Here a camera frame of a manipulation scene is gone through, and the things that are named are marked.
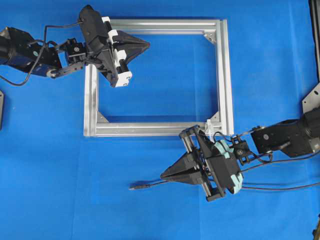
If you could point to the black vertical rail right edge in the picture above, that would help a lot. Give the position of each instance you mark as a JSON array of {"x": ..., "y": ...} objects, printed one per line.
[{"x": 314, "y": 8}]

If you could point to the dark object bottom right corner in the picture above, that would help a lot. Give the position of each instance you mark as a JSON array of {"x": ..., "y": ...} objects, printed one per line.
[{"x": 316, "y": 231}]

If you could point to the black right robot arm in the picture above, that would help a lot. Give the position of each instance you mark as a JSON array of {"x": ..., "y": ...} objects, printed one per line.
[{"x": 294, "y": 137}]

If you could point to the grey right arm base bracket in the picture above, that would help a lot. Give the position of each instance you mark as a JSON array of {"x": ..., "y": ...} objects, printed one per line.
[{"x": 312, "y": 100}]

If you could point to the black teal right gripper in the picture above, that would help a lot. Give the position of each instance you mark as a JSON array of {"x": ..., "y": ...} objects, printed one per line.
[{"x": 210, "y": 164}]

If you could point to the silver aluminium extrusion frame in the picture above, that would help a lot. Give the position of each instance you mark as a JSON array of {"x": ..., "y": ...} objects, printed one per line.
[{"x": 214, "y": 30}]

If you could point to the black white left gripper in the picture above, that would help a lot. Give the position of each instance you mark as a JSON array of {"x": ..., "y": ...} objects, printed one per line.
[{"x": 111, "y": 61}]

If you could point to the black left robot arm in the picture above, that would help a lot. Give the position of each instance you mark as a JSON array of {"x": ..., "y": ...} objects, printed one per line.
[{"x": 19, "y": 50}]

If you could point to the white string loop holder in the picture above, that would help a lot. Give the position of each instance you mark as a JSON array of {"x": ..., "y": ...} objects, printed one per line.
[{"x": 209, "y": 128}]

